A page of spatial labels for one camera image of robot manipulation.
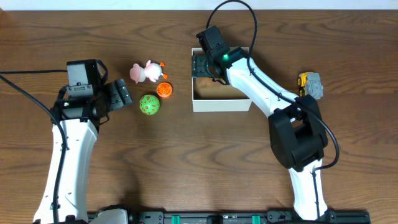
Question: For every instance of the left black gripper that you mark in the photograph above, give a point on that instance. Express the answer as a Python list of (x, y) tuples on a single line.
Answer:
[(121, 92)]

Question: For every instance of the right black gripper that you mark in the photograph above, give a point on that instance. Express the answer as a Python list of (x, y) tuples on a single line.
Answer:
[(199, 66)]

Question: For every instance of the green numbered ball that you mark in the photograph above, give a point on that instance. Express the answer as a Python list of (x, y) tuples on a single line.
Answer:
[(149, 104)]

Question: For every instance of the white pink toy figure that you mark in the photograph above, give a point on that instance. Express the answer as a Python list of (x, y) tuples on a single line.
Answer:
[(151, 71)]

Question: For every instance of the orange round toy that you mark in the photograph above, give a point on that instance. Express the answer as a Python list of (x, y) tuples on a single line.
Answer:
[(164, 90)]

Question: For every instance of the yellow grey toy truck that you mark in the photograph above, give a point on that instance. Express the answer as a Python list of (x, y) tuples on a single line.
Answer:
[(310, 84)]

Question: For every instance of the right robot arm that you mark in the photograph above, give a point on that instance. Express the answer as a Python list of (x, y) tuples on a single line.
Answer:
[(297, 138)]

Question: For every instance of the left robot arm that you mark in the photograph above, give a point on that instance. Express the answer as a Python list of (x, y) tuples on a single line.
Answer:
[(64, 199)]

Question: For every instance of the white cardboard box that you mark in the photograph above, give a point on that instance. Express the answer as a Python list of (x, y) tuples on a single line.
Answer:
[(208, 96)]

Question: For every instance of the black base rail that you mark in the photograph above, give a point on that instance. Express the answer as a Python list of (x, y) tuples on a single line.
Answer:
[(272, 216)]

